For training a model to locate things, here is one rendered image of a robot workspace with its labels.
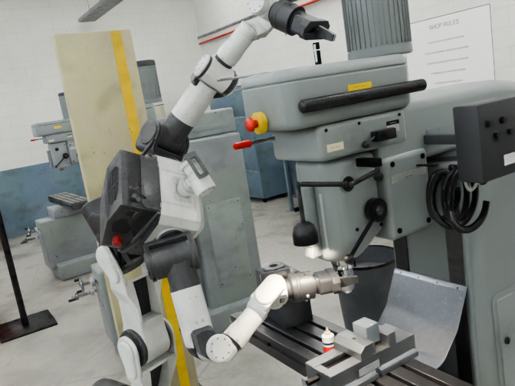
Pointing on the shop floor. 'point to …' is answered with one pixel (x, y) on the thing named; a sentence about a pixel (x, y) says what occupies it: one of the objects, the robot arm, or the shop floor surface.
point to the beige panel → (110, 137)
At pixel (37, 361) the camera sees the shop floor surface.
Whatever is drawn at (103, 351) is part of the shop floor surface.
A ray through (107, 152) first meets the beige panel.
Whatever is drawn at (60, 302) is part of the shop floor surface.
